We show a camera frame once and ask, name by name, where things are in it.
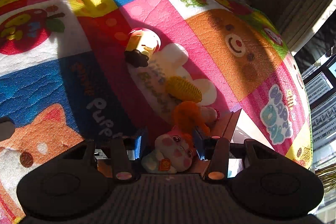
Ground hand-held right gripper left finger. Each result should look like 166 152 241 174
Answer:
56 128 147 182

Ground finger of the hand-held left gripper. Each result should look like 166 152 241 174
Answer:
0 118 15 142

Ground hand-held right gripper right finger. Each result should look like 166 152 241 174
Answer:
192 127 286 182

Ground pink-faced doll orange hair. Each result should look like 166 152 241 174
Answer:
142 101 212 174

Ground white toy red end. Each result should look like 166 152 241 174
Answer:
201 106 221 123

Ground pink cardboard box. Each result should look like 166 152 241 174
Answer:
194 110 265 177

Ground yellow toy corn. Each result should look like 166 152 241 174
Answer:
165 76 203 102

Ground yellow toy cup pink lid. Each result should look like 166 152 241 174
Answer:
124 27 161 67

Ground colourful cartoon play mat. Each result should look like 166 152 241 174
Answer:
0 0 314 224

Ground apartment buildings outside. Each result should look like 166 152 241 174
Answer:
302 56 336 167

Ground beige curtain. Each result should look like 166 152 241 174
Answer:
273 0 336 51

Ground black window frame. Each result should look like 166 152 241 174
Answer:
299 46 336 109

